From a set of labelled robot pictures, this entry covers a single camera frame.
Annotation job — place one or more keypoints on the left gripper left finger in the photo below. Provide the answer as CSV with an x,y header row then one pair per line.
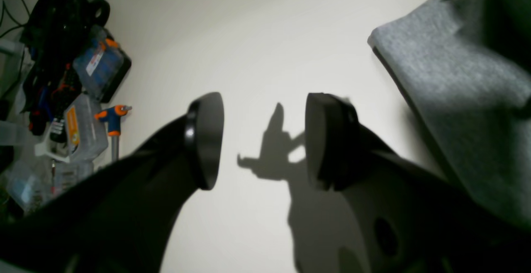
x,y
120,219

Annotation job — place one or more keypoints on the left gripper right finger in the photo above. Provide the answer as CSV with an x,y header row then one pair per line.
x,y
409,219

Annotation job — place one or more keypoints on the grey T-shirt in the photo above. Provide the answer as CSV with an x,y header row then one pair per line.
x,y
463,66

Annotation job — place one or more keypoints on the clear plastic screw box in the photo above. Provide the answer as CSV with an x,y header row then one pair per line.
x,y
85,136

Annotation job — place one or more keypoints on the blue toolbox with orange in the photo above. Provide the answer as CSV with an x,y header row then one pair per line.
x,y
101,66

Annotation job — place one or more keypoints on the orange blue T-handle tool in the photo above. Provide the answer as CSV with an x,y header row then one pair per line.
x,y
112,117

